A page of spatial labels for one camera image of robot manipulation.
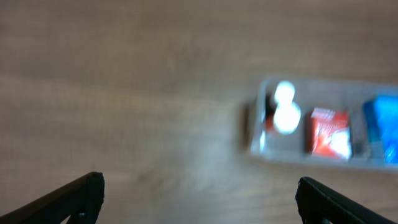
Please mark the black bottle white cap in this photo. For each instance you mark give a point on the black bottle white cap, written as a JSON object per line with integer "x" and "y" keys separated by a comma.
{"x": 280, "y": 96}

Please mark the red and white box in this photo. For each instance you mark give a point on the red and white box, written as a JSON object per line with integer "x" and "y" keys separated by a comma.
{"x": 328, "y": 134}

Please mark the clear plastic container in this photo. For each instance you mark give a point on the clear plastic container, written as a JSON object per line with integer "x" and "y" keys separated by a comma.
{"x": 310, "y": 94}

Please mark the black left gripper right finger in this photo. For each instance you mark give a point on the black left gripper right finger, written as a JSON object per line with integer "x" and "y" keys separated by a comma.
{"x": 318, "y": 203}

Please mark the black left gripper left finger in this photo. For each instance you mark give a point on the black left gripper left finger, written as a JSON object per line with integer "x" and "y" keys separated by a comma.
{"x": 79, "y": 201}

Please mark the orange tube white cap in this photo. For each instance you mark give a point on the orange tube white cap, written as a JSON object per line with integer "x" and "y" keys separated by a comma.
{"x": 284, "y": 120}

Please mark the blue box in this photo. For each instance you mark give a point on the blue box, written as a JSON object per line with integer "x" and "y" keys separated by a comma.
{"x": 381, "y": 122}

